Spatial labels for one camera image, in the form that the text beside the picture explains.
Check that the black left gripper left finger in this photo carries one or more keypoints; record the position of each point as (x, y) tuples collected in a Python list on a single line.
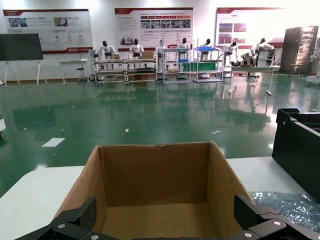
[(70, 225)]

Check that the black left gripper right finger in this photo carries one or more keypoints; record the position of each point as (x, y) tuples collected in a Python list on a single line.
[(260, 222)]

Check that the brown cardboard box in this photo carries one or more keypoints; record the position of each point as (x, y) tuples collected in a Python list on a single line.
[(155, 175), (148, 55)]

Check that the black slotted container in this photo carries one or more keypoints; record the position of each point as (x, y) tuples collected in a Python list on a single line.
[(295, 155)]

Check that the small brown box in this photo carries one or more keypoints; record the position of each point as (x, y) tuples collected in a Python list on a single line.
[(116, 56)]

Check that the closed brown cardboard box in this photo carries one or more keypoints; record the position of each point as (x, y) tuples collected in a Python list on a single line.
[(148, 55)]

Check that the crumpled bluish antistatic bag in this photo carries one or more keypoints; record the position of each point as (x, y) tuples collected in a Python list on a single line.
[(287, 205)]

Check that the clear plastic scrap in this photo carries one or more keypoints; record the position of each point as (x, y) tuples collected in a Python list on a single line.
[(217, 132)]

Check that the white mobile robot tower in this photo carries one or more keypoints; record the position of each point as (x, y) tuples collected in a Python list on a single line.
[(2, 123)]

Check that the long white table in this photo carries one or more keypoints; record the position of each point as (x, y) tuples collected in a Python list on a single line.
[(255, 67)]

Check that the black stool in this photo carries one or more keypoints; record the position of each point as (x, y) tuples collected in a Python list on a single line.
[(80, 69)]

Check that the small white desk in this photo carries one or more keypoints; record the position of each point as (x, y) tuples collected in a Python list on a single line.
[(73, 61)]

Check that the white tube workbench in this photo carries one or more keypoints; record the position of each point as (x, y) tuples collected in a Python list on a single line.
[(110, 60), (141, 60)]

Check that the white black humanoid robot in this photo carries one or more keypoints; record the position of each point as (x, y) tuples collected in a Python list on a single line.
[(207, 44), (184, 45), (136, 48), (107, 50), (265, 52), (231, 51)]

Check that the dark server cabinet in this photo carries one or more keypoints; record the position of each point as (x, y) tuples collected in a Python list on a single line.
[(292, 50)]

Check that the small blue tray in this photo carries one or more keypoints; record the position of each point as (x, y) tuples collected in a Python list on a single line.
[(183, 60)]

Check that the large blue tray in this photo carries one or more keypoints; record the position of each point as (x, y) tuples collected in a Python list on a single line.
[(204, 48)]

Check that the black display screen on stand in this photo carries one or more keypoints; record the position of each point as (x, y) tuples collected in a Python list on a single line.
[(20, 47)]

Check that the white frame shelf green panel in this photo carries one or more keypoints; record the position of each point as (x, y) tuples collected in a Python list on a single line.
[(207, 67)]

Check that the wall poster two photos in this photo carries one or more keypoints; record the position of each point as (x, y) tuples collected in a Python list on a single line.
[(62, 30)]

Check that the wall poster dark red photos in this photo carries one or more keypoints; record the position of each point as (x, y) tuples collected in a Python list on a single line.
[(240, 25)]

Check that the wall poster photo row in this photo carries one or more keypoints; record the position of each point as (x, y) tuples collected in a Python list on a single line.
[(155, 27)]

